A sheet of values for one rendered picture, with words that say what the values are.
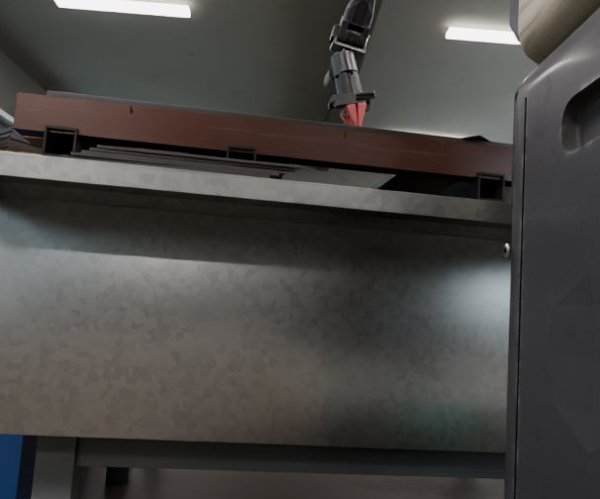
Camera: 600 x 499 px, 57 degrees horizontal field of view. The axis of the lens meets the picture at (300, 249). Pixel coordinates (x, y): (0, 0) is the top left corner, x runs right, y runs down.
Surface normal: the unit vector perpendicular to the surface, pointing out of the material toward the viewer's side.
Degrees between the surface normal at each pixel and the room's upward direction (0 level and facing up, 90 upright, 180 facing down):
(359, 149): 90
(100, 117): 90
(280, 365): 90
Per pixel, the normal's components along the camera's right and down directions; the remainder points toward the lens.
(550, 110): -1.00, -0.07
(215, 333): 0.14, -0.10
